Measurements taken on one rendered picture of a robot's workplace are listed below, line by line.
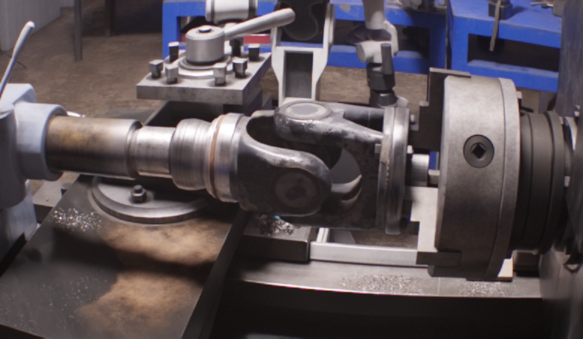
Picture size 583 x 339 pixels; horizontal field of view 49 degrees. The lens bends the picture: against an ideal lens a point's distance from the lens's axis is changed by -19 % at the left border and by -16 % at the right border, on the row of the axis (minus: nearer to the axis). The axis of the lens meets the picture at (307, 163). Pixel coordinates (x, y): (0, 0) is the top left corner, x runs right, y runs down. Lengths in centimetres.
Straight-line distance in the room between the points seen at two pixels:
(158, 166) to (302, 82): 128
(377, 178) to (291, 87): 134
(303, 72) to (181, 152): 129
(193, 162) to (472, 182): 33
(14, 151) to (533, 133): 69
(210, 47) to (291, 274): 37
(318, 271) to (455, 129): 45
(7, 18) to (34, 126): 483
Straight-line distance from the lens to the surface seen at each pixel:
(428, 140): 87
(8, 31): 584
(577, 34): 98
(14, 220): 125
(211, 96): 103
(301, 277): 115
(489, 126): 79
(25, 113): 101
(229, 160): 87
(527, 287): 116
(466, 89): 83
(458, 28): 263
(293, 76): 217
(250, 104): 108
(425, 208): 84
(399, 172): 82
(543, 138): 85
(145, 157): 93
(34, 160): 99
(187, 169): 90
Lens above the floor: 150
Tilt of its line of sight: 27 degrees down
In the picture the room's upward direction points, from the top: 1 degrees clockwise
